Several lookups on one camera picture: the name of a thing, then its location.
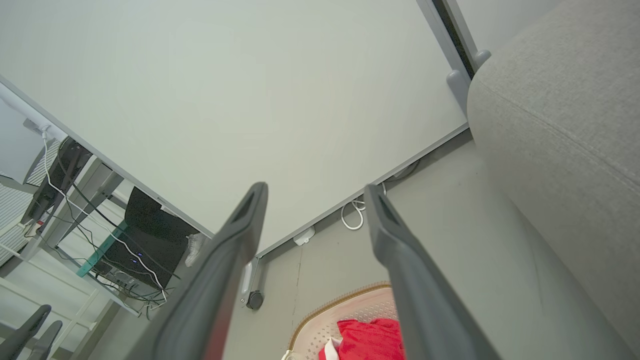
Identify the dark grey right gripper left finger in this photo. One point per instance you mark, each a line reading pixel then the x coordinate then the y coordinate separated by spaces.
pixel 200 300

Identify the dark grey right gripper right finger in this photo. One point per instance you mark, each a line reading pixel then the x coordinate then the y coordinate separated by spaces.
pixel 425 310

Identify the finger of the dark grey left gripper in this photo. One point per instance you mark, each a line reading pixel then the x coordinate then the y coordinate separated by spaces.
pixel 25 327
pixel 47 340

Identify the red garment with white trim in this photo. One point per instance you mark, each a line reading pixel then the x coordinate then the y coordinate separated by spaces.
pixel 370 342

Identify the grey upholstered surface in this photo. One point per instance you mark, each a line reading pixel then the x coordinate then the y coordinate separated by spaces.
pixel 565 165

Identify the white shoe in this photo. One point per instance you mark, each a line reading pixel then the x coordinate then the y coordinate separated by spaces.
pixel 194 248

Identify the black caster wheel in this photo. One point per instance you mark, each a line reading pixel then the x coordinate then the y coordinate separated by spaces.
pixel 255 300

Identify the black computer tower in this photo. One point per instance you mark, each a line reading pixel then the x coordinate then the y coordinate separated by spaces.
pixel 150 235

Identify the cream perforated laundry basket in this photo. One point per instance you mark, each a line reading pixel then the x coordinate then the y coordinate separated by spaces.
pixel 320 330

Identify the white power adapter box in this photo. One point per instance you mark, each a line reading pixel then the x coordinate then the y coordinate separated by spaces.
pixel 304 236

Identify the large white partition panel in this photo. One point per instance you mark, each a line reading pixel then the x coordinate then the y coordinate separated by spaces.
pixel 240 100

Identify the grey desk frame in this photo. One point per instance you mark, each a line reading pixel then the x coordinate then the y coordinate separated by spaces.
pixel 80 210

